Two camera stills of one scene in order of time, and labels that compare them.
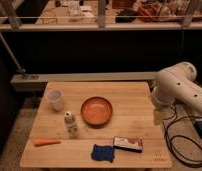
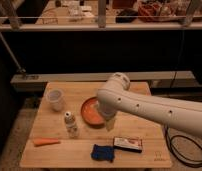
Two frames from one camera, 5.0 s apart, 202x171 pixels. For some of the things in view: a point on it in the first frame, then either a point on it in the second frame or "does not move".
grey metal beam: (35, 82) does not move
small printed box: (128, 144) does not move
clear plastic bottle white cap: (71, 127) does not move
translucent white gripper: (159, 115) → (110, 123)
